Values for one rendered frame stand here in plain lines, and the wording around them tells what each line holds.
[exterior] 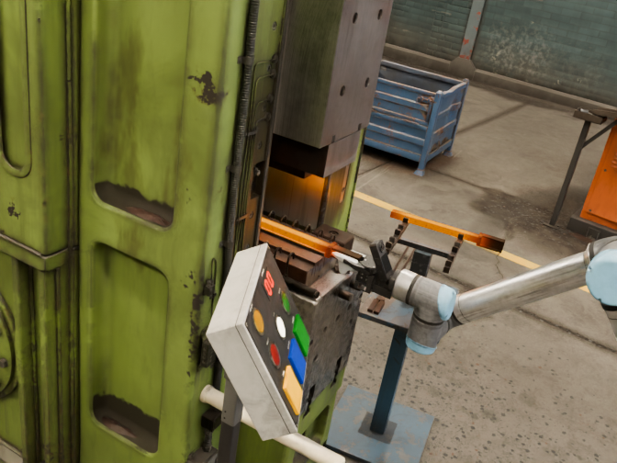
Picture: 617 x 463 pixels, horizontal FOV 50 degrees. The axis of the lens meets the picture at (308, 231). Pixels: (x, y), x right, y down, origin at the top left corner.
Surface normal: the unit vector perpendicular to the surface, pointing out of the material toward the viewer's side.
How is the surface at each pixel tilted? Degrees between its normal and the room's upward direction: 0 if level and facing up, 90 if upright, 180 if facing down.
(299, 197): 90
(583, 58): 89
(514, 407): 0
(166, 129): 89
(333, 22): 90
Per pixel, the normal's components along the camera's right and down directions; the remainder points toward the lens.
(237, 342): -0.08, 0.43
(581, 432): 0.15, -0.88
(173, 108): -0.48, 0.31
